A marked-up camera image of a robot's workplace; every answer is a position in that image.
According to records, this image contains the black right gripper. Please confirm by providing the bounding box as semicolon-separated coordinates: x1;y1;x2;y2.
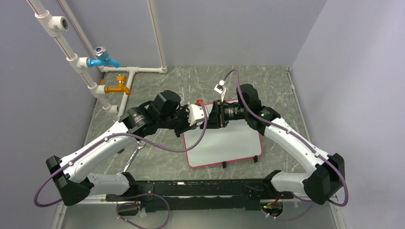
200;100;249;129

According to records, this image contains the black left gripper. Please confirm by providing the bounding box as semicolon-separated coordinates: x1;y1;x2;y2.
159;104;198;138

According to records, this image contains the pink framed whiteboard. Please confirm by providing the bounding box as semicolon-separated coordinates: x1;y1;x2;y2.
182;98;264;168

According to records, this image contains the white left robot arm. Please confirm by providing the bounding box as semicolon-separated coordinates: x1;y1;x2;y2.
46;90;201;206

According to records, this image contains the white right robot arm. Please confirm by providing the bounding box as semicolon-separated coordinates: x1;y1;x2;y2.
207;84;348;207

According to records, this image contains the silver combination wrench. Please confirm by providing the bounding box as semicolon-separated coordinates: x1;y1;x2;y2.
120;141;147;173

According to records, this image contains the orange brass faucet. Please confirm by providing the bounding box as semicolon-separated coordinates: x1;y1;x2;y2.
104;74;131;95

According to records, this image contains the blue plastic faucet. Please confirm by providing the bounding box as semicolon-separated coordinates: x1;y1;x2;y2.
86;46;120;68

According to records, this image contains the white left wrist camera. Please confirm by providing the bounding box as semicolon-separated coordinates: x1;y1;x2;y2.
188;99;209;126

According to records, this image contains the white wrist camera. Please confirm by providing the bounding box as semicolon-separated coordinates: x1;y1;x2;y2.
214;80;228;102
188;99;209;126

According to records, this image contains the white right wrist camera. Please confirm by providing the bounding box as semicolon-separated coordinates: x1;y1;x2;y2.
214;80;228;102

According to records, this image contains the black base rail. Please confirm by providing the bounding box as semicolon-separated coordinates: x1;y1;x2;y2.
106;178;292;213

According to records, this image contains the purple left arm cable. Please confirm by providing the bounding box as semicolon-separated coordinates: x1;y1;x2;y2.
33;101;210;229

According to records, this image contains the white PVC pipe frame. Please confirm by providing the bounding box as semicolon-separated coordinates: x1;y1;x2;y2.
27;0;168;121

